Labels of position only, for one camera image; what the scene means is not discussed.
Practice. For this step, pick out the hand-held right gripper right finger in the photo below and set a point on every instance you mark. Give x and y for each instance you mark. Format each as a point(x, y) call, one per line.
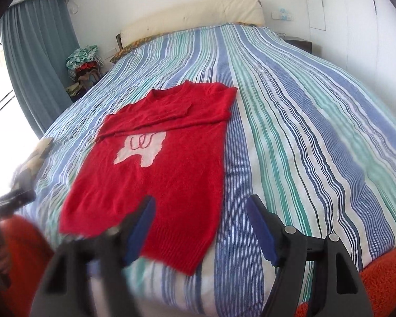
point(260, 231)

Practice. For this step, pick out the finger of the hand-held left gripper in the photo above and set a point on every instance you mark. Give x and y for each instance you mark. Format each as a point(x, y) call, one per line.
point(16, 198)

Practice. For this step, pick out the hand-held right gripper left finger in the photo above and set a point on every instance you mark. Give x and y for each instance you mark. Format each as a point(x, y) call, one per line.
point(140, 234)

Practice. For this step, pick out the red sweater with white animal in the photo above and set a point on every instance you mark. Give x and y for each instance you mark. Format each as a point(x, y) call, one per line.
point(171, 171)

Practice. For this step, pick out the pile of clothes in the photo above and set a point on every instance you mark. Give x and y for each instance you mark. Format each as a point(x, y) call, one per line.
point(84, 69)

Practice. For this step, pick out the beige patterned cushion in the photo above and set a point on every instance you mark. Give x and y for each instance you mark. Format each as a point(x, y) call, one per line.
point(36, 161)

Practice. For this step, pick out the window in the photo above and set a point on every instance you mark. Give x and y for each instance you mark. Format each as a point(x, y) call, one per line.
point(0, 99)

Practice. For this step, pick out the striped bed sheet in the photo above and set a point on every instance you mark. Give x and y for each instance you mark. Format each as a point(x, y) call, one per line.
point(300, 138)

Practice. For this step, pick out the orange-red fluffy bed cover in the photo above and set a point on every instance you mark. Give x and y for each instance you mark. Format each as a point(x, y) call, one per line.
point(382, 277)

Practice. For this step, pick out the blue-grey curtain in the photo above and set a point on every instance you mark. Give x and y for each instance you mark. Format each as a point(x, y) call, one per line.
point(39, 59)

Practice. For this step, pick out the yellow patterned pillow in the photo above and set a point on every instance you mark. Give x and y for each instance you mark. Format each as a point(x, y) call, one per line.
point(128, 50)

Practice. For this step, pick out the dark nightstand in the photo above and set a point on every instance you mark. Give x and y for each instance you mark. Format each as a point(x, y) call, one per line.
point(298, 44)

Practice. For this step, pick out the cream padded headboard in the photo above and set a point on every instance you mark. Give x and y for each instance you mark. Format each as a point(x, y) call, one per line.
point(191, 16)

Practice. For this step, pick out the white wardrobe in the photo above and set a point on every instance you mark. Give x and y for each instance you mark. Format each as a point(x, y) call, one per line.
point(359, 16)

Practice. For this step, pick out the dark wooden bed post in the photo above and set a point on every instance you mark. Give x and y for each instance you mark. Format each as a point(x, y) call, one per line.
point(119, 41)

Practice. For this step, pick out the wall socket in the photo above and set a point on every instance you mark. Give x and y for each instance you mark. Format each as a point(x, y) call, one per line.
point(282, 14)

